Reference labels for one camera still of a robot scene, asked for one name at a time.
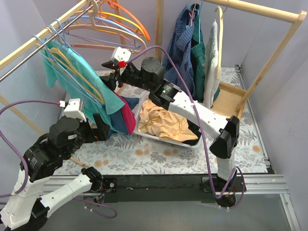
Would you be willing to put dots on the white garment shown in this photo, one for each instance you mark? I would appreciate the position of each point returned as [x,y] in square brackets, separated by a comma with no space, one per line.
[211,67]

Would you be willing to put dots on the right wooden clothes rack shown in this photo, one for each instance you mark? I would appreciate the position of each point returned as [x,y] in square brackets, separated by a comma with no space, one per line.
[265,37]

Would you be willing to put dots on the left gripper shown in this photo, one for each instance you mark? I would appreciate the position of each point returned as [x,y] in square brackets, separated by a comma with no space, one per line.
[96,128]

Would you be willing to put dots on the white plastic basket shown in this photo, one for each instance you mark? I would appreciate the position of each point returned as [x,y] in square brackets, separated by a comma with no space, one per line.
[153,137]

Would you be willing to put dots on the teal t shirt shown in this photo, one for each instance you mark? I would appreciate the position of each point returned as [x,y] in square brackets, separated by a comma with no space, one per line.
[67,68]

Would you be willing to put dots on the black base bar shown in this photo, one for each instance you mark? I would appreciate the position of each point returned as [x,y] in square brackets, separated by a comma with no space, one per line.
[165,188]

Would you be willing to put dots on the magenta garment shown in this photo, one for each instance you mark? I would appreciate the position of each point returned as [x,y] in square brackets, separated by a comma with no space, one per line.
[128,116]

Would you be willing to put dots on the wooden clothes rack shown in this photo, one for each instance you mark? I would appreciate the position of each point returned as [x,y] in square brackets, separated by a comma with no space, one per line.
[20,20]
[265,37]

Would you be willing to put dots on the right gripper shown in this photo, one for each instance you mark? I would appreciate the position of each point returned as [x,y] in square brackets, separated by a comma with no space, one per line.
[114,76]

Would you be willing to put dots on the metal rod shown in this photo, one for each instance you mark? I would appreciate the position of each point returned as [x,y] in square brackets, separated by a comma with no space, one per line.
[26,46]

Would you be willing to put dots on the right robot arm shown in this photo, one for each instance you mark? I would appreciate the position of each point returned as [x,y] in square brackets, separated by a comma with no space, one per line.
[223,130]

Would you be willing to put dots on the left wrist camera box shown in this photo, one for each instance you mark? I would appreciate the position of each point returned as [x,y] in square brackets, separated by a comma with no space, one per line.
[73,109]

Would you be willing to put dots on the aluminium frame rail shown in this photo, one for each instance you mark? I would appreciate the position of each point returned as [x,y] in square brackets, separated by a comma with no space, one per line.
[268,183]

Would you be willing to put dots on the floral table cloth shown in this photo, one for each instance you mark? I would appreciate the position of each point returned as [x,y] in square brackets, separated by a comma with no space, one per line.
[138,155]

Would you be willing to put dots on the left wooden clothes rack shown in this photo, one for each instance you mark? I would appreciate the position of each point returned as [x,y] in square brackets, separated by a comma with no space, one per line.
[20,20]

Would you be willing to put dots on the blue plaid shirt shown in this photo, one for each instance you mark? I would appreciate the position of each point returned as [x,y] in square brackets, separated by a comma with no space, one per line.
[179,50]

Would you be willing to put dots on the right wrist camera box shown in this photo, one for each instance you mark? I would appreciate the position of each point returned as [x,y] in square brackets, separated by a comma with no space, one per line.
[121,55]

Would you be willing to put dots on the dark green garment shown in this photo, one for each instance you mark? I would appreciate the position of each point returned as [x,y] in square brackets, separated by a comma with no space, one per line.
[198,55]

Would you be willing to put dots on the beige t shirt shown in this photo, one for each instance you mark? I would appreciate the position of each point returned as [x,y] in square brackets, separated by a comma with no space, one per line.
[162,123]

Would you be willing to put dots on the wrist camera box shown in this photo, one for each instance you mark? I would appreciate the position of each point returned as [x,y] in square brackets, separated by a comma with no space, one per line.
[73,109]
[121,55]

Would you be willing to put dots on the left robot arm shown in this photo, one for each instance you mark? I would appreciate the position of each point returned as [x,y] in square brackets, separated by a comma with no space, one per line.
[26,209]

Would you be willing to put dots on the black t shirt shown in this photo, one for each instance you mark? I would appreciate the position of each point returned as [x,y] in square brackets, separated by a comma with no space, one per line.
[194,135]

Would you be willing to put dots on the yellow orange hanger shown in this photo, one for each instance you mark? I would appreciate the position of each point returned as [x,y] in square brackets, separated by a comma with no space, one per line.
[139,28]

